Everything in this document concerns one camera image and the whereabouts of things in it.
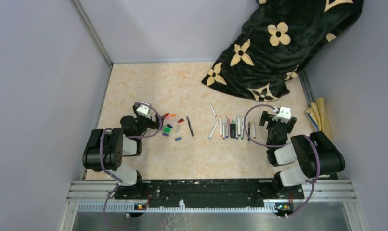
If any red tip white pen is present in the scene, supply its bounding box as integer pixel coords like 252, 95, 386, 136
252, 123, 256, 139

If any thin black pen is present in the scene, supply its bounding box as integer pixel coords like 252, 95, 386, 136
247, 122, 251, 143

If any purple white pen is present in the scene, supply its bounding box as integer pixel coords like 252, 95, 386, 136
235, 116, 240, 139

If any green black marker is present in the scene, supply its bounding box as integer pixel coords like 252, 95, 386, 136
230, 119, 236, 139

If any dark purple gel pen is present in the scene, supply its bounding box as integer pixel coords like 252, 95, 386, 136
186, 116, 194, 137

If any teal cap white marker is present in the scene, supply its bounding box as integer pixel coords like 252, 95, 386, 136
207, 121, 219, 140

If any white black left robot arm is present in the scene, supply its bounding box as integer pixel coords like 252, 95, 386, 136
82, 103, 167, 199

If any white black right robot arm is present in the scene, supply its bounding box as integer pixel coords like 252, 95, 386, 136
259, 111, 346, 198

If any yellow blue folded cloth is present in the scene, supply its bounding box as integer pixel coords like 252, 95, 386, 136
305, 97, 333, 140

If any black cream flower blanket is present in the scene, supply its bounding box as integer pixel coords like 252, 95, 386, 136
202, 0, 364, 102

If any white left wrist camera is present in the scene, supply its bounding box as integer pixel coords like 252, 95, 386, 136
136, 102, 151, 118

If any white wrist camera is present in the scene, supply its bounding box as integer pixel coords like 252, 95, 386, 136
272, 107, 292, 123
136, 102, 151, 118

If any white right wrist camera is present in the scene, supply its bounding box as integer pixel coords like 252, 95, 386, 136
272, 107, 292, 123

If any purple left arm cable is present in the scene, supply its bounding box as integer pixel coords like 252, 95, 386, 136
99, 101, 164, 230

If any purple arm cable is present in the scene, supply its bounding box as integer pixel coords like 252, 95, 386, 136
99, 101, 164, 230
243, 104, 321, 219

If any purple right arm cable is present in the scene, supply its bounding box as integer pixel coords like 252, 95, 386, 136
243, 104, 321, 219

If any aluminium rail frame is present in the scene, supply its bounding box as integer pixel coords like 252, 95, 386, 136
60, 179, 366, 231

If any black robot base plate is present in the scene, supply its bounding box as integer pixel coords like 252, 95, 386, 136
114, 178, 304, 208

